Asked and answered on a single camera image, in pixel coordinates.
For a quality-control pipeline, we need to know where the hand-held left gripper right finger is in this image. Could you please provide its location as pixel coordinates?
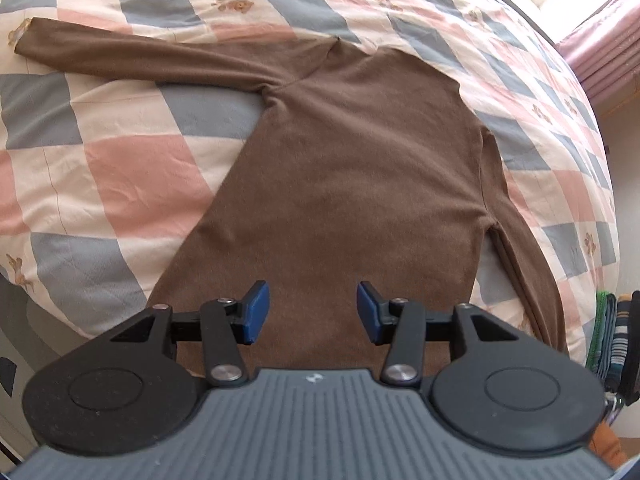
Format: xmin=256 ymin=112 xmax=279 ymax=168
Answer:
xmin=356 ymin=281 xmax=532 ymax=387

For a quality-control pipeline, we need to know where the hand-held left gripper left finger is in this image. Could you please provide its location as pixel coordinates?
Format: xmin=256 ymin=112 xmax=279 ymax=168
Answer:
xmin=107 ymin=281 xmax=271 ymax=387

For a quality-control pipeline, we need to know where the brown long-sleeved sweater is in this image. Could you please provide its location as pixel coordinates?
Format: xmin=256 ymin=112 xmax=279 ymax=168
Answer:
xmin=14 ymin=16 xmax=569 ymax=379

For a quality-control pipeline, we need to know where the stack of striped clothes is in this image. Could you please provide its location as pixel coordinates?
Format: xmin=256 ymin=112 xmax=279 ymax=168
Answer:
xmin=590 ymin=290 xmax=640 ymax=397

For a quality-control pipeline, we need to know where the pink grey checkered blanket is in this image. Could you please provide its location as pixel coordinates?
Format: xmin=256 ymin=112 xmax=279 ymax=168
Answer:
xmin=0 ymin=0 xmax=619 ymax=357

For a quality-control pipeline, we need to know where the orange cloth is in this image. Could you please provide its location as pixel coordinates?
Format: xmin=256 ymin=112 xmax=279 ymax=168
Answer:
xmin=587 ymin=422 xmax=629 ymax=472

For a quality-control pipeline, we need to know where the pink curtain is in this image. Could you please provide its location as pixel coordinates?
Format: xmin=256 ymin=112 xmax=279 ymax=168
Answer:
xmin=556 ymin=0 xmax=640 ymax=107

